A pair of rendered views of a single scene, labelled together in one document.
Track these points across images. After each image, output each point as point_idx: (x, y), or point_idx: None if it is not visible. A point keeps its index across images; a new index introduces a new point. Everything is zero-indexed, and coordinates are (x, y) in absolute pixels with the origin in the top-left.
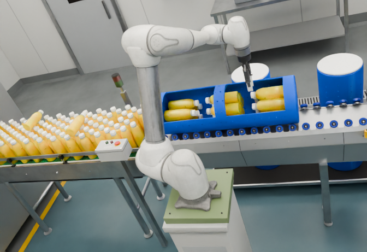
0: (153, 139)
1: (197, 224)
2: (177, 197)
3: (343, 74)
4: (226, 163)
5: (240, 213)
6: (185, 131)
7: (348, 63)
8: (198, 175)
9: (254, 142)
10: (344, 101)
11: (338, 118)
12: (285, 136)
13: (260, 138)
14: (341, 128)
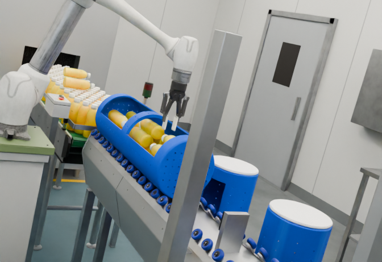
0: (31, 61)
1: None
2: None
3: (277, 213)
4: (110, 206)
5: (31, 211)
6: (106, 135)
7: (304, 217)
8: (7, 95)
9: (127, 188)
10: None
11: (199, 228)
12: (145, 199)
13: (133, 186)
14: None
